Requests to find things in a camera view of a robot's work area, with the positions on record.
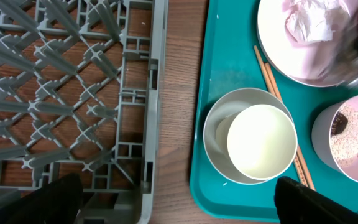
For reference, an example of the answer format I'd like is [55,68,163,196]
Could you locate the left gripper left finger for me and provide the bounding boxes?
[0,173,83,224]

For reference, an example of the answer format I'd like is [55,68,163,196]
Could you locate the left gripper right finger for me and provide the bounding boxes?
[274,177,358,224]

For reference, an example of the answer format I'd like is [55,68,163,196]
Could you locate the pile of white rice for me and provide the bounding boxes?
[330,103,358,168]

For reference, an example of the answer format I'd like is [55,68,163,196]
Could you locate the small pink bowl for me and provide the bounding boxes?
[311,95,358,182]

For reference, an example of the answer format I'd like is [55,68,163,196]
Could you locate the brown food piece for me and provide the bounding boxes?
[331,112,348,136]

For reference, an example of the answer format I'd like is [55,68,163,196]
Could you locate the white napkin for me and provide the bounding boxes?
[285,0,350,45]

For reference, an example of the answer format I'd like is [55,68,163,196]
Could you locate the white paper cup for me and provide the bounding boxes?
[215,104,298,180]

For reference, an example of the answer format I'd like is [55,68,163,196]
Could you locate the grey dishwasher rack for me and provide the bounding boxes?
[0,0,168,223]

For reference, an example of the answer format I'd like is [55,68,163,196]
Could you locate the wooden chopstick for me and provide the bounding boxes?
[253,45,310,187]
[264,63,316,190]

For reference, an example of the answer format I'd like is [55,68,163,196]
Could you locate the large pink plate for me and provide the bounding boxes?
[257,0,358,87]

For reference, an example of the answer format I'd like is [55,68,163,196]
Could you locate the teal serving tray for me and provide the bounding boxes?
[190,1,358,222]

